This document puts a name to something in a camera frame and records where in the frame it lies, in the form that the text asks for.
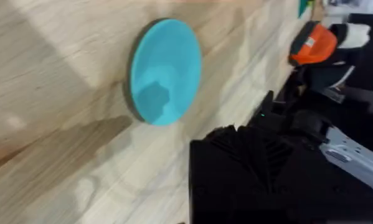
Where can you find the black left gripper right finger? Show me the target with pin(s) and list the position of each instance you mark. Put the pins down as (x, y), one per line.
(279, 161)

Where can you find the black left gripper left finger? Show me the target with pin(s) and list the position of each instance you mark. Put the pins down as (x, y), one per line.
(217, 174)

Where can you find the turquoise round plate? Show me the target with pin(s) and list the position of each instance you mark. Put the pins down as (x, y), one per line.
(166, 72)

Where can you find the orange and black tool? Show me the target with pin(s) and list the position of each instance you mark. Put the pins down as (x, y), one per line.
(314, 45)

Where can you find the white crumpled object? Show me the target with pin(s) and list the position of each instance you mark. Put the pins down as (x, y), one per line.
(356, 35)

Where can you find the green object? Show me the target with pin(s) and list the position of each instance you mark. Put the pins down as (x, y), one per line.
(303, 6)

